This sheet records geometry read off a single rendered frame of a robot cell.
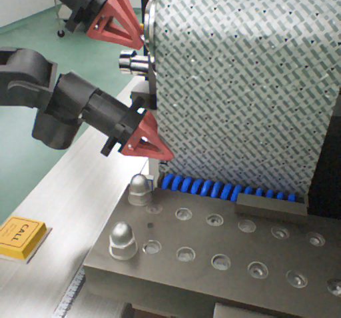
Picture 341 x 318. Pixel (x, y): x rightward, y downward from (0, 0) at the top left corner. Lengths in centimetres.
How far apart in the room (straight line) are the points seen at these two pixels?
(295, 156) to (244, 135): 8
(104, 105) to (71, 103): 5
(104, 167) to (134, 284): 41
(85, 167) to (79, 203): 12
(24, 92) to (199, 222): 30
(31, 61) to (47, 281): 34
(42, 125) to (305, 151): 40
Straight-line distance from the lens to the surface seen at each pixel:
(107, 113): 51
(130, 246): 43
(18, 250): 64
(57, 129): 56
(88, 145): 89
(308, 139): 50
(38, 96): 50
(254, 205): 49
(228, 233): 47
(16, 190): 229
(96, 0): 49
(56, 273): 62
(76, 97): 52
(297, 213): 50
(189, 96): 48
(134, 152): 53
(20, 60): 52
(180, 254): 45
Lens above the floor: 138
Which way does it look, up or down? 34 degrees down
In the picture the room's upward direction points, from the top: straight up
